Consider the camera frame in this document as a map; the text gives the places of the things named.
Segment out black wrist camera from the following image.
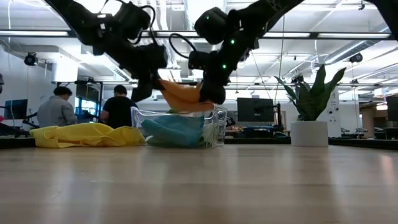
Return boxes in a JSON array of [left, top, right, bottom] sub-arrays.
[[188, 50, 215, 71], [113, 1, 152, 41]]

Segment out yellow microfiber towel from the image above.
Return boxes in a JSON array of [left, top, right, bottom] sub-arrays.
[[29, 122, 146, 149]]

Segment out clear plastic bin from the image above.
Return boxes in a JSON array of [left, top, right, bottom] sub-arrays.
[[130, 105, 228, 149]]

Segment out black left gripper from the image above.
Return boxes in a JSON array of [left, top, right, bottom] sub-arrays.
[[92, 29, 169, 103]]

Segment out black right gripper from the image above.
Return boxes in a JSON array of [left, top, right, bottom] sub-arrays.
[[198, 30, 259, 105]]

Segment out black metal stand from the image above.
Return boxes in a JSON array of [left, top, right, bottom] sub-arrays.
[[50, 80, 104, 106]]

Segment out black ceiling camera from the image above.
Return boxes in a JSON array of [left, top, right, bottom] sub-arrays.
[[24, 52, 39, 67], [348, 52, 364, 64]]

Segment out blue microfiber towel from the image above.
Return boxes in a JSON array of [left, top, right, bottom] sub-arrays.
[[141, 115, 206, 147]]

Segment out orange microfiber towel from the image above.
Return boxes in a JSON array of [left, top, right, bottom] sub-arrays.
[[158, 79, 216, 113]]

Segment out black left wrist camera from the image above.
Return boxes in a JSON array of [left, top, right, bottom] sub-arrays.
[[113, 1, 152, 41]]

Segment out black computer monitor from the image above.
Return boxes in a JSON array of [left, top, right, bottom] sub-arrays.
[[386, 95, 398, 123], [236, 97, 275, 123], [3, 98, 29, 121]]

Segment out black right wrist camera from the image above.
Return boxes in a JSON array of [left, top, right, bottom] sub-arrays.
[[188, 50, 215, 71]]

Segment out white plant pot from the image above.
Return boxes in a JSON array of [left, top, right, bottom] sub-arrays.
[[290, 121, 330, 148]]

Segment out white kiosk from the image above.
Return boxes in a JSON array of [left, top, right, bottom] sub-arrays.
[[325, 86, 342, 139]]

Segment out artificial green plant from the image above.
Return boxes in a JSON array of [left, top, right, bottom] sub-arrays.
[[274, 64, 347, 123]]

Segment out person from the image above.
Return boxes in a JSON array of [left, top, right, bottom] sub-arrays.
[[37, 86, 78, 128], [99, 84, 139, 129]]

